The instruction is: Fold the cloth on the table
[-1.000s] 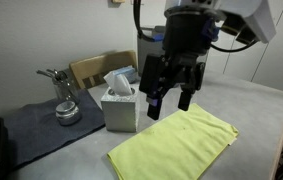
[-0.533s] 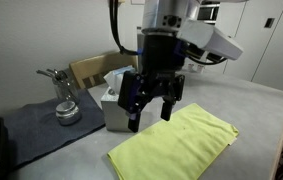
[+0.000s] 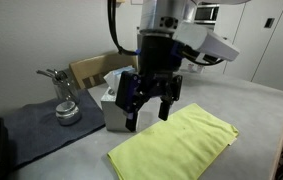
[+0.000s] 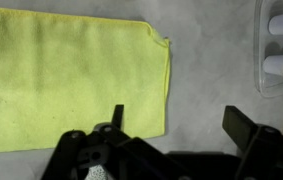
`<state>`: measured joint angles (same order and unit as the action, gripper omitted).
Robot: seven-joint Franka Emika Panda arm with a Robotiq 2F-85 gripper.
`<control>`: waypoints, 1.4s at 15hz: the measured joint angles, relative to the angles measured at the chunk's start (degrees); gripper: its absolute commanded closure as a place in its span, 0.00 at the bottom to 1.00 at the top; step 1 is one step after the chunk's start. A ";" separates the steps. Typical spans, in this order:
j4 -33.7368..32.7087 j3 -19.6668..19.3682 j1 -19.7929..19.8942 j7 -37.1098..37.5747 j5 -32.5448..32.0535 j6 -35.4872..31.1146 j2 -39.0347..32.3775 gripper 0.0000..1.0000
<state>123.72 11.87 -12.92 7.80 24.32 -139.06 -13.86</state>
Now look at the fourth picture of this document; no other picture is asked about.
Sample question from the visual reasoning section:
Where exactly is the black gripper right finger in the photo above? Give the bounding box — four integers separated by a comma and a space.
221, 105, 259, 153

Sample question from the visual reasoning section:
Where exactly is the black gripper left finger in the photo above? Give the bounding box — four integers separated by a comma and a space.
110, 104, 125, 131

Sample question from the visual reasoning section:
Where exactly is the yellow-green microfiber cloth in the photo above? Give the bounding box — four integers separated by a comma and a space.
0, 5, 172, 155

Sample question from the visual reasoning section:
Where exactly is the clear plastic tray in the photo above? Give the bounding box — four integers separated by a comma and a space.
253, 0, 283, 99

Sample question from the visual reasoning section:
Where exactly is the white coffee pod yellow lid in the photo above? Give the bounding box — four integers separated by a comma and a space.
262, 53, 283, 79

